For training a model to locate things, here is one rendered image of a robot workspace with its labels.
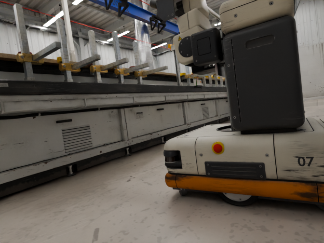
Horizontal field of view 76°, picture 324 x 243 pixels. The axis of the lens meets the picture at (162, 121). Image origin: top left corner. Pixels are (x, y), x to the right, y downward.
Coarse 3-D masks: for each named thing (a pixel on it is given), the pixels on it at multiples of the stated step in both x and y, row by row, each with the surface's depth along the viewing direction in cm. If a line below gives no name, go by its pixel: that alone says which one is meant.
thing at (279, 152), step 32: (224, 128) 118; (320, 128) 77; (192, 160) 90; (224, 160) 83; (256, 160) 76; (288, 160) 71; (320, 160) 66; (224, 192) 85; (256, 192) 77; (288, 192) 72; (320, 192) 67
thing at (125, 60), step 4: (120, 60) 152; (124, 60) 150; (128, 60) 151; (108, 64) 160; (112, 64) 158; (116, 64) 155; (120, 64) 155; (104, 68) 164; (108, 68) 163; (92, 72) 173
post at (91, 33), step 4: (88, 32) 163; (92, 32) 163; (88, 36) 164; (92, 36) 163; (92, 40) 162; (92, 44) 162; (92, 48) 163; (92, 52) 164; (96, 52) 165; (96, 64) 164; (96, 72) 164; (96, 76) 164; (100, 76) 166; (96, 80) 165; (100, 80) 166
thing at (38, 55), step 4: (52, 44) 111; (56, 44) 109; (60, 44) 111; (44, 48) 116; (48, 48) 114; (52, 48) 111; (56, 48) 111; (40, 52) 119; (44, 52) 117; (48, 52) 116; (52, 52) 116; (32, 56) 126; (36, 56) 123; (40, 56) 121; (44, 56) 122; (36, 60) 127
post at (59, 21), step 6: (60, 18) 143; (60, 24) 143; (60, 30) 142; (60, 36) 143; (66, 42) 145; (60, 48) 144; (66, 48) 145; (66, 54) 144; (66, 60) 144; (66, 72) 144; (66, 78) 145
